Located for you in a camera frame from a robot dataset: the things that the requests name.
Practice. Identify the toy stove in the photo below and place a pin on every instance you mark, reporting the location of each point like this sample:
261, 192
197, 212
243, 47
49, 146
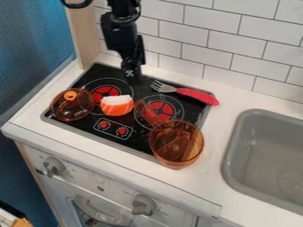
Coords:
130, 112

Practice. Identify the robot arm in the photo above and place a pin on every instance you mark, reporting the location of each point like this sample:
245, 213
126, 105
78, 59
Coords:
119, 9

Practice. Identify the orange clear pot lid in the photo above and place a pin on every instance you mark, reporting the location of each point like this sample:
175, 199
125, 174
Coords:
71, 104

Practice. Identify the toy sink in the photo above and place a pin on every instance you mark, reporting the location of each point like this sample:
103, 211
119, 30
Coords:
266, 161

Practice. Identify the orange and white toy food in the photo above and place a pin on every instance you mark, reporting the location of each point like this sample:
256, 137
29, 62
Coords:
116, 105

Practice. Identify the orange clear pot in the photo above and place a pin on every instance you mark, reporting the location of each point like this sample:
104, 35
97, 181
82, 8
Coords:
173, 139

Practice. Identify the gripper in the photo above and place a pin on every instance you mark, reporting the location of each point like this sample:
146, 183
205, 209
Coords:
120, 38

